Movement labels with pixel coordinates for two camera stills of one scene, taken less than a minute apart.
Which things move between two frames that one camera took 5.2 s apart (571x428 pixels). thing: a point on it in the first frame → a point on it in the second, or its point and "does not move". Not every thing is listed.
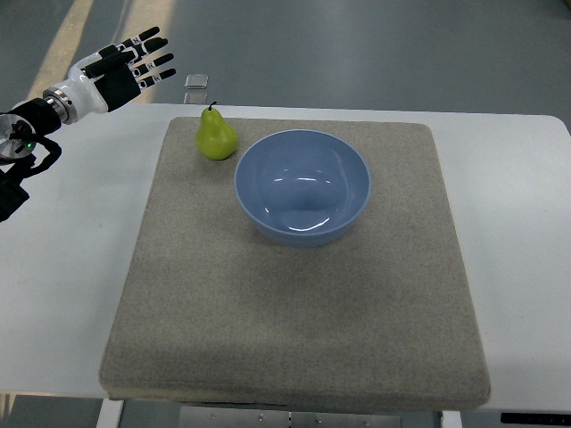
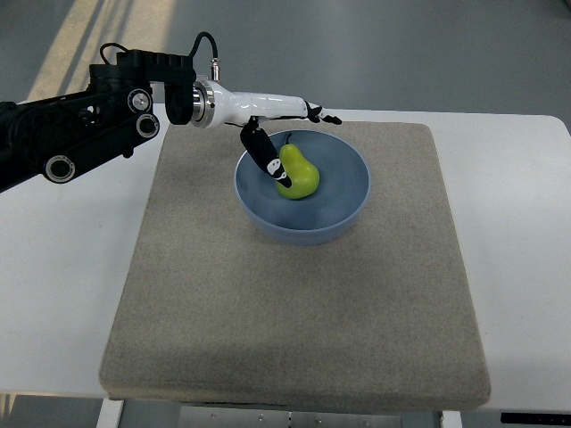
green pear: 215,138 → 303,176
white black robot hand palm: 80,97 → 214,105
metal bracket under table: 233,417 does not move
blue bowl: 302,187 does not move
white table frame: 111,408 does not move
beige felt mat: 211,311 does not move
